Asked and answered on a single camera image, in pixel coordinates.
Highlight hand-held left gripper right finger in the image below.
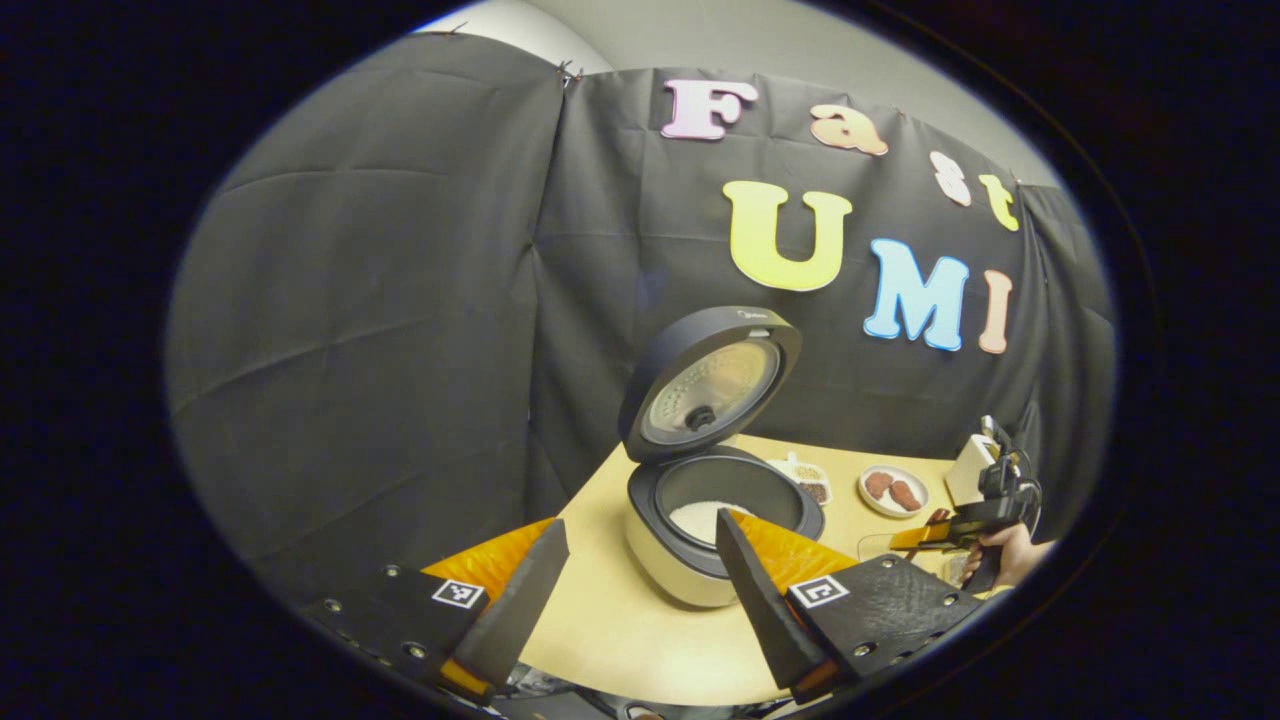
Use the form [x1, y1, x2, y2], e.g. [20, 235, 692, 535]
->
[715, 508, 986, 706]

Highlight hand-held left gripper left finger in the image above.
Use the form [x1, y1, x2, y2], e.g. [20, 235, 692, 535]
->
[300, 518, 571, 701]

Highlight black and silver rice cooker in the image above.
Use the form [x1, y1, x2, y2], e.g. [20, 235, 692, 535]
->
[617, 306, 827, 608]

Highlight white utensil holder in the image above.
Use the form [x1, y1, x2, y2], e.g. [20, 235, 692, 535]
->
[944, 433, 1001, 507]

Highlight white round plate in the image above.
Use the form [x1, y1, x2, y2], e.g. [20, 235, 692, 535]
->
[858, 464, 931, 519]

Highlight white divided bean dish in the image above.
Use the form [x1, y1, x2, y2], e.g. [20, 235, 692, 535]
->
[768, 452, 833, 507]

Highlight black backdrop cloth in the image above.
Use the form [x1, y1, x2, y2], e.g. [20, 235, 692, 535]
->
[165, 35, 1116, 601]

